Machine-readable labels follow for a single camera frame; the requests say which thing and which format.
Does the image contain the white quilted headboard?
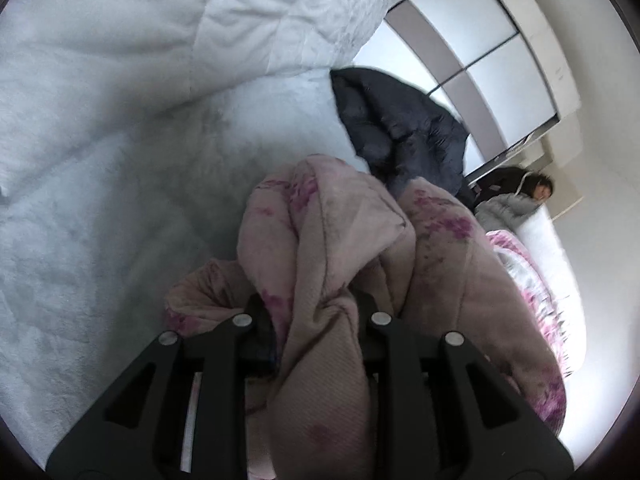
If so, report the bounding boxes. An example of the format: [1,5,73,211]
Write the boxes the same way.
[1,0,399,196]

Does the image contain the grey fleece bed cover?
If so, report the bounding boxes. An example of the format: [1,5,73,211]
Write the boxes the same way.
[1,70,356,465]

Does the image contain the white sliding door wardrobe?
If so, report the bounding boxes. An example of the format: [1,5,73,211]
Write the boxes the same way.
[352,0,559,174]

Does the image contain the dark-haired person lying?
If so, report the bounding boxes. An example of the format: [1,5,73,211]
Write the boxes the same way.
[474,166,554,232]

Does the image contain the pink white floral blanket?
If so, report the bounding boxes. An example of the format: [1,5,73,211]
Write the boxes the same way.
[486,230,573,378]

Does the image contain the white folded duvet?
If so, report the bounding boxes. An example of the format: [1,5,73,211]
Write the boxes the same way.
[516,205,587,379]

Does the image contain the black puffy jacket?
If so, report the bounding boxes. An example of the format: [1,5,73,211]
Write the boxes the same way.
[330,67,475,208]

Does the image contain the pink floral beige garment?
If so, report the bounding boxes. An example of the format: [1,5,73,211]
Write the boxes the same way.
[165,155,566,479]

